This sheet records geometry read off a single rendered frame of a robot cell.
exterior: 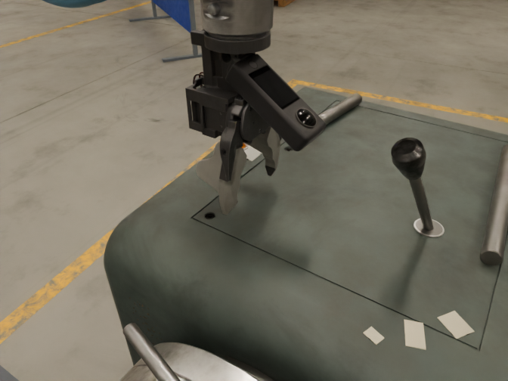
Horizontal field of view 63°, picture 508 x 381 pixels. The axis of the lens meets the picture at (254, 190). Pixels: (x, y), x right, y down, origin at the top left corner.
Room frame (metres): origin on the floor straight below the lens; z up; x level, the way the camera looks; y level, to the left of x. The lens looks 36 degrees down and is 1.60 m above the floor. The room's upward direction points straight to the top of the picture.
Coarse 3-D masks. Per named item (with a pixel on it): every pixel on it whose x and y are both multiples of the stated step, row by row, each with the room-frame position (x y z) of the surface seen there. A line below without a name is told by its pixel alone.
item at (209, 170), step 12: (216, 144) 0.43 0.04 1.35; (216, 156) 0.43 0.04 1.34; (240, 156) 0.41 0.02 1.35; (204, 168) 0.43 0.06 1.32; (216, 168) 0.42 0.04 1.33; (240, 168) 0.41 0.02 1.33; (204, 180) 0.42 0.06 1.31; (216, 180) 0.41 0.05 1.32; (228, 192) 0.40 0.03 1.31; (228, 204) 0.40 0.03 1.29
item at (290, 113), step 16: (240, 64) 0.43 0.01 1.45; (256, 64) 0.44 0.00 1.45; (240, 80) 0.42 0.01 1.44; (256, 80) 0.42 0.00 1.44; (272, 80) 0.43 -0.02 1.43; (256, 96) 0.41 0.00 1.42; (272, 96) 0.41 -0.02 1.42; (288, 96) 0.42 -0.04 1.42; (272, 112) 0.40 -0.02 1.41; (288, 112) 0.40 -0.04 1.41; (304, 112) 0.40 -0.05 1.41; (272, 128) 0.40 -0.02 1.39; (288, 128) 0.39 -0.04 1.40; (304, 128) 0.39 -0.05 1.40; (320, 128) 0.40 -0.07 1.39; (304, 144) 0.38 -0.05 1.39
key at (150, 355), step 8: (128, 328) 0.20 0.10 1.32; (136, 328) 0.20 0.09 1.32; (128, 336) 0.20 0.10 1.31; (136, 336) 0.20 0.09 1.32; (144, 336) 0.20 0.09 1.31; (136, 344) 0.19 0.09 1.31; (144, 344) 0.19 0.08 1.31; (144, 352) 0.18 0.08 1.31; (152, 352) 0.18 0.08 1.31; (144, 360) 0.18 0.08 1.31; (152, 360) 0.18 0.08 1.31; (160, 360) 0.18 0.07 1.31; (152, 368) 0.17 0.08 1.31; (160, 368) 0.17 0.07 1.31; (168, 368) 0.17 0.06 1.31; (160, 376) 0.17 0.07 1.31; (168, 376) 0.17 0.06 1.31; (176, 376) 0.17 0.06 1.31
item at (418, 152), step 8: (400, 144) 0.35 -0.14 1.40; (408, 144) 0.35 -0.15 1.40; (416, 144) 0.35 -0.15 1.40; (392, 152) 0.35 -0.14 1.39; (400, 152) 0.34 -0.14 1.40; (408, 152) 0.34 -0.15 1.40; (416, 152) 0.34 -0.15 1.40; (424, 152) 0.34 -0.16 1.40; (392, 160) 0.35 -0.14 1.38; (400, 160) 0.34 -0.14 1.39; (408, 160) 0.34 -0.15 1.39; (416, 160) 0.34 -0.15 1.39; (424, 160) 0.34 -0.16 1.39; (400, 168) 0.34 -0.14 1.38; (408, 168) 0.34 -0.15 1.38; (416, 168) 0.34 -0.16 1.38; (408, 176) 0.35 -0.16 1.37; (416, 176) 0.35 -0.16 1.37
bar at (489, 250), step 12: (504, 156) 0.54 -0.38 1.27; (504, 168) 0.50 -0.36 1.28; (504, 180) 0.47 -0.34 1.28; (504, 192) 0.44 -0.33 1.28; (492, 204) 0.42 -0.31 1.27; (504, 204) 0.42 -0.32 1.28; (492, 216) 0.40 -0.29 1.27; (504, 216) 0.39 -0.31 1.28; (492, 228) 0.37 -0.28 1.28; (504, 228) 0.37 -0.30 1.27; (492, 240) 0.35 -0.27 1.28; (504, 240) 0.35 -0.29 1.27; (492, 252) 0.33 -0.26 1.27; (492, 264) 0.33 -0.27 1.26
